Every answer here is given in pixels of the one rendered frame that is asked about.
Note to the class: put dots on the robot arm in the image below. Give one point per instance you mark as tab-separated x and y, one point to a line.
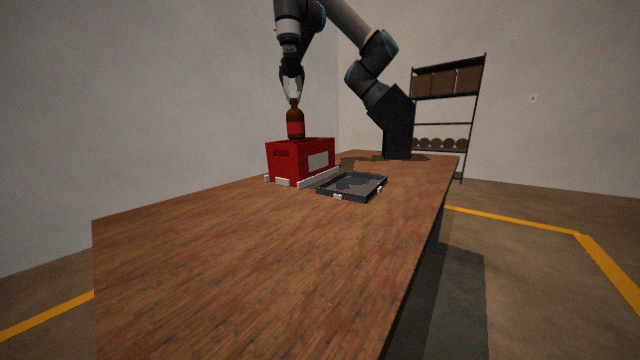
303	18

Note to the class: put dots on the brown bottle with red label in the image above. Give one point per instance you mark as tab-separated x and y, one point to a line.
295	121

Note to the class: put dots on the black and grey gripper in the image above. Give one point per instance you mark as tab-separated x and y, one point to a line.
291	69

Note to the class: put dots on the dark red open crate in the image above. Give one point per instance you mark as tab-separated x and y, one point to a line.
299	161

